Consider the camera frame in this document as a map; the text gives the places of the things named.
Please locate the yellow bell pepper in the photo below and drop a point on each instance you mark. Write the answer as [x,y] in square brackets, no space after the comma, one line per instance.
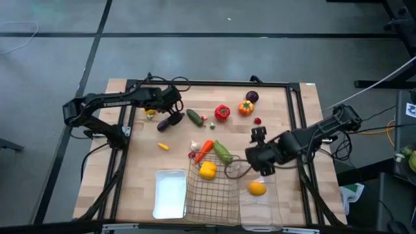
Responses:
[208,170]

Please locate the green and white bag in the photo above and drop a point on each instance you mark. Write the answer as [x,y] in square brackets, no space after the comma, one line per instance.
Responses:
[351,193]

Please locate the red bell pepper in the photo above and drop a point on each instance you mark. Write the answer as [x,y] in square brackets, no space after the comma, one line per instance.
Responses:
[222,112]

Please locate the white plastic tray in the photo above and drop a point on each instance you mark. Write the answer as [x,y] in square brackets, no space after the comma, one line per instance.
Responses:
[170,194]

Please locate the yellow lemon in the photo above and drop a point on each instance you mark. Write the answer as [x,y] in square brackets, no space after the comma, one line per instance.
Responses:
[149,111]

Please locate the black furniture frame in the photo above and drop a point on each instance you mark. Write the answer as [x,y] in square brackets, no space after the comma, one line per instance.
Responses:
[401,19]

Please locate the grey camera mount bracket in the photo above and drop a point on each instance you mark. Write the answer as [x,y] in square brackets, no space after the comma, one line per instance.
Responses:
[120,227]
[300,230]

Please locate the black metal table frame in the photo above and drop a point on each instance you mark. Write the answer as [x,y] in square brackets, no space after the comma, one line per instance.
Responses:
[211,83]

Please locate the white garlic bulb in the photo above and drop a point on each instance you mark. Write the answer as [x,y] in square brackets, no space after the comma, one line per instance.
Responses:
[195,145]

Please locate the small red-capped mushroom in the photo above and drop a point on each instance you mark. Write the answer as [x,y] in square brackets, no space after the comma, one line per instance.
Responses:
[204,117]

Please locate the orange fruit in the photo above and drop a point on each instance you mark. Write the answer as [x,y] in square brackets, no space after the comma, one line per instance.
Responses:
[257,188]

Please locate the clear plastic bin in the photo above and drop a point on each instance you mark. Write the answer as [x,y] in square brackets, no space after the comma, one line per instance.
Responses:
[260,208]

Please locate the orange bell pepper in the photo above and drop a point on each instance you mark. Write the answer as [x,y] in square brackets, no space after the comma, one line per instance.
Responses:
[246,108]

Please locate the small red cherry tomato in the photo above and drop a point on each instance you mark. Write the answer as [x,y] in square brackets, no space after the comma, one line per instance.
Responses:
[257,121]

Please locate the orange carrot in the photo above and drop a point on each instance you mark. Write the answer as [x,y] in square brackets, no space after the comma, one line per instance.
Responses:
[204,151]

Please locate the green toy vegetable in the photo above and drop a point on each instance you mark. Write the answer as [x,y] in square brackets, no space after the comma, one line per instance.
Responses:
[412,161]

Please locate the purple eggplant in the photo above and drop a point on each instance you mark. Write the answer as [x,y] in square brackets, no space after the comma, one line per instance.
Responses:
[163,125]

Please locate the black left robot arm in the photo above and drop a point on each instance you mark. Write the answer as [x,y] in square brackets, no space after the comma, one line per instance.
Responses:
[110,99]

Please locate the light green bitter gourd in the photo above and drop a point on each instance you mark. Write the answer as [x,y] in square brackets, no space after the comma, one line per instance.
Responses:
[222,151]

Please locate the dark side table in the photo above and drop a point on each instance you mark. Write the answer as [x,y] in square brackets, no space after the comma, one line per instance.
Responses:
[401,130]

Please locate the dark green cucumber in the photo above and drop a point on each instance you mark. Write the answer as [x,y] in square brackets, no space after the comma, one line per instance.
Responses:
[195,117]

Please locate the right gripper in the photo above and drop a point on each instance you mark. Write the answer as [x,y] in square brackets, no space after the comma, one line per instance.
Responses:
[263,156]

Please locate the white paper tag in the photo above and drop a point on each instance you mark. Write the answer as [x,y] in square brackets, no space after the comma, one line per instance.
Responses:
[411,110]

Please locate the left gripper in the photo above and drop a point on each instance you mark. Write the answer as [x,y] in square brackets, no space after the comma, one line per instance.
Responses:
[169,97]

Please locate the black furniture foot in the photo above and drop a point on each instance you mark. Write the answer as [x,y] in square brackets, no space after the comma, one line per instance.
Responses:
[11,145]

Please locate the small green white vegetable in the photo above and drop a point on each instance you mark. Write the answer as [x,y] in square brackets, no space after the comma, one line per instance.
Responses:
[149,117]
[212,125]

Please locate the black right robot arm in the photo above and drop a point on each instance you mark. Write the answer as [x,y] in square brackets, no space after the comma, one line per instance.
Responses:
[325,126]

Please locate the dark purple onion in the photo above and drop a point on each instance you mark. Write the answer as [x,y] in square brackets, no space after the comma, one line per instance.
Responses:
[252,96]

